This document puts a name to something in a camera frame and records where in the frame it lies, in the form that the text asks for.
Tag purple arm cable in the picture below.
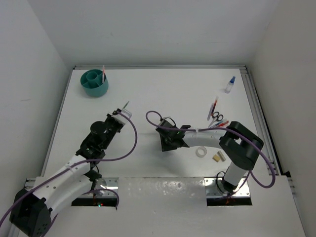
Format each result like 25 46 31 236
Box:
0 111 138 230
145 110 276 188

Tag red highlighter pen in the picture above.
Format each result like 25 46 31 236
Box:
102 65 105 84

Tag clear tape roll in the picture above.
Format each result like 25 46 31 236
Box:
196 146 207 158

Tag small black handled scissors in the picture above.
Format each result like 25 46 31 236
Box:
208 112 224 127

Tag yellow eraser block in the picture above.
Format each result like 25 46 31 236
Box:
213 155 221 162

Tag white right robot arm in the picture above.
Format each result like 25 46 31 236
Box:
156 120 264 194

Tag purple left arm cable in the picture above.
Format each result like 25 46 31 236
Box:
0 111 138 230

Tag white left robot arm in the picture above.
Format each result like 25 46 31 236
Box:
8 109 130 237

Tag teal round organizer container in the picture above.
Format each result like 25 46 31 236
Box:
80 69 109 97

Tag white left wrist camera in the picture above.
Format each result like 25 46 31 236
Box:
112 109 132 124

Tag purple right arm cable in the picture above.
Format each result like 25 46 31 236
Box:
145 110 276 188

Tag small blue cap bottle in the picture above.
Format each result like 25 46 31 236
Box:
224 76 236 94

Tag white eraser block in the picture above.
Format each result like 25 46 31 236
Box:
217 151 226 161

